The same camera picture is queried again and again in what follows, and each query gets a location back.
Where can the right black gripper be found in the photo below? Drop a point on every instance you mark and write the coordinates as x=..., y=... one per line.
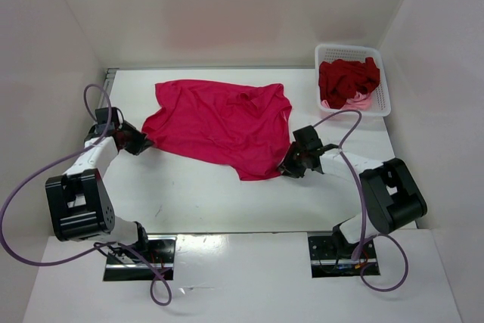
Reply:
x=291, y=169

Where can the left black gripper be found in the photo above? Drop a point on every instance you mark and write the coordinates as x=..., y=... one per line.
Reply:
x=141, y=143

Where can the magenta t shirt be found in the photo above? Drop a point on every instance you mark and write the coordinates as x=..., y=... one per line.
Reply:
x=244, y=127

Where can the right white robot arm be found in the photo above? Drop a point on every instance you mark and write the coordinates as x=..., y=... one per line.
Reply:
x=390, y=196

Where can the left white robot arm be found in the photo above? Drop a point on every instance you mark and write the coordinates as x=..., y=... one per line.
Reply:
x=78, y=201

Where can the light pink t shirt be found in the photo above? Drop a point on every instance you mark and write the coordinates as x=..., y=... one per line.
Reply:
x=338, y=102

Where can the dark red t shirt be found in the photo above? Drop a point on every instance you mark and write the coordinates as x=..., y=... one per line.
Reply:
x=346, y=78

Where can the white plastic basket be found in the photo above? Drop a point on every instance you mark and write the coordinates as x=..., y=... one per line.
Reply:
x=330, y=52

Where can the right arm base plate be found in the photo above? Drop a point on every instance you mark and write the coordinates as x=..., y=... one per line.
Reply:
x=326, y=262

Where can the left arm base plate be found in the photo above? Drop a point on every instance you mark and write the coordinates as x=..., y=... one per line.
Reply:
x=122, y=265

